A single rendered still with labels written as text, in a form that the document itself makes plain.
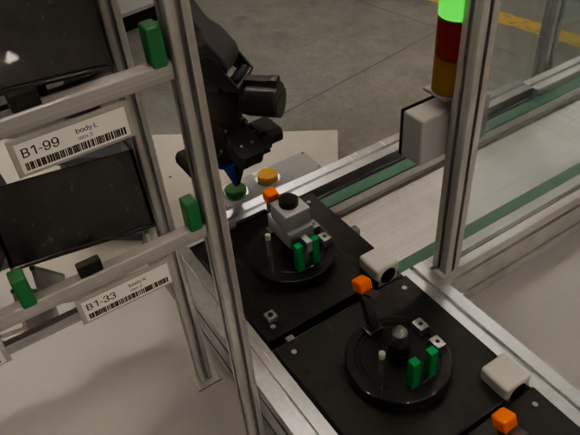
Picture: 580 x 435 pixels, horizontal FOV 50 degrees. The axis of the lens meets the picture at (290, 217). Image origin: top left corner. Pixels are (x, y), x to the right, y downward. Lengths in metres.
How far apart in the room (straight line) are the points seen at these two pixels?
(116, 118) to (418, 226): 0.76
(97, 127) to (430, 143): 0.50
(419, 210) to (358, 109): 2.07
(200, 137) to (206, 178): 0.04
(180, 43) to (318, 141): 1.01
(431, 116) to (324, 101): 2.47
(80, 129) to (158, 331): 0.67
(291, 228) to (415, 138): 0.23
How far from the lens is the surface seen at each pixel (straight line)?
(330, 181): 1.17
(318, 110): 3.22
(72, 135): 0.47
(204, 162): 0.53
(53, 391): 1.08
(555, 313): 1.13
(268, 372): 0.89
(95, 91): 0.47
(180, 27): 0.48
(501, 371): 0.87
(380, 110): 3.21
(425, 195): 1.22
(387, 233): 1.13
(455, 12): 0.78
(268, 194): 0.97
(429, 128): 0.83
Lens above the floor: 1.68
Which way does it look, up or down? 41 degrees down
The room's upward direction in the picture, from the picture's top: 5 degrees counter-clockwise
